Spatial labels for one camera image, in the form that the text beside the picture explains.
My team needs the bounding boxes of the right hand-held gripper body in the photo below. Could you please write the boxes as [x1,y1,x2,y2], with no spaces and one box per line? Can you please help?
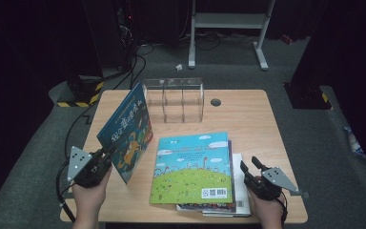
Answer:
[243,166,301,201]

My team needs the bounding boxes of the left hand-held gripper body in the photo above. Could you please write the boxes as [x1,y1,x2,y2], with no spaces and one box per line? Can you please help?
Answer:
[67,146,112,189]

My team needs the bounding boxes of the dark blue picture book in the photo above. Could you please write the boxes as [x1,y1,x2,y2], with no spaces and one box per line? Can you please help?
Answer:
[96,81,154,185]

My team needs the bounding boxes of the light blue illustrated picture book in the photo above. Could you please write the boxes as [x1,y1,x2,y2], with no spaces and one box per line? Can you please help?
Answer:
[149,132,234,205]

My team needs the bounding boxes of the purple magazine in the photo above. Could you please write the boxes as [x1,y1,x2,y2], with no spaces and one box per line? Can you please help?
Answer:
[174,138,238,214]

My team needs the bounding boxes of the clear acrylic book rack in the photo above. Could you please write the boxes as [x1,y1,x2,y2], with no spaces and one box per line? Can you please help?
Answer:
[142,76,205,124]

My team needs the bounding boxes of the person's right hand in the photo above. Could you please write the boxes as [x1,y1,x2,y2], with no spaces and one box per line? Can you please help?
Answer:
[248,187,286,222]

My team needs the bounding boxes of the person's left hand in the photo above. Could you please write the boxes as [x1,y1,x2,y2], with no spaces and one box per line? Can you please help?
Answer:
[71,165,113,220]

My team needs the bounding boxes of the black yellow striped stand base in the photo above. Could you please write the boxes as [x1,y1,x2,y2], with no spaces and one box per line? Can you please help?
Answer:
[56,75,105,108]
[284,83,333,111]

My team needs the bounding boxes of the blue white packet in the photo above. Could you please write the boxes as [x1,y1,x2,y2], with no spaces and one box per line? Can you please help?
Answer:
[343,126,366,158]

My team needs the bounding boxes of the black computer cabinet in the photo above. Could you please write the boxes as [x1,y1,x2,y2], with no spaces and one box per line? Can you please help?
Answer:
[82,0,134,71]

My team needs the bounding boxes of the small red object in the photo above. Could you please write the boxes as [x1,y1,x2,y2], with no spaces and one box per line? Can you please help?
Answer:
[280,33,294,45]

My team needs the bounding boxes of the right hand-held gripper cable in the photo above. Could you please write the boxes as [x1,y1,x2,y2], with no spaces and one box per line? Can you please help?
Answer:
[278,190,290,227]

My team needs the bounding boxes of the hand-held gripper cable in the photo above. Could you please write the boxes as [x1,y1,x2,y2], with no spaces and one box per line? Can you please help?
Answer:
[55,158,77,223]
[278,190,290,227]

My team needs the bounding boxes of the left hand-held gripper cable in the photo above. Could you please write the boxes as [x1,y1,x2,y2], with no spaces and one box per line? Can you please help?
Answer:
[55,158,77,223]

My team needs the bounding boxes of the black floor cable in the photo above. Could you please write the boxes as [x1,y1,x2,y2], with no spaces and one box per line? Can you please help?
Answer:
[64,100,99,160]

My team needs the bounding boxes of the black cable bundle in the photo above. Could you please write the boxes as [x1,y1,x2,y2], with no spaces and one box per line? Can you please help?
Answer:
[112,6,156,90]

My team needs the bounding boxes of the cables under white desk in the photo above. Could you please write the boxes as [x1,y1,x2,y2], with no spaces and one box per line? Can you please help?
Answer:
[177,30,258,52]

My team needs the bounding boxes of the white frame desk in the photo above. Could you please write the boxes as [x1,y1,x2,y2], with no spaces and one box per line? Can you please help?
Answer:
[188,0,275,72]

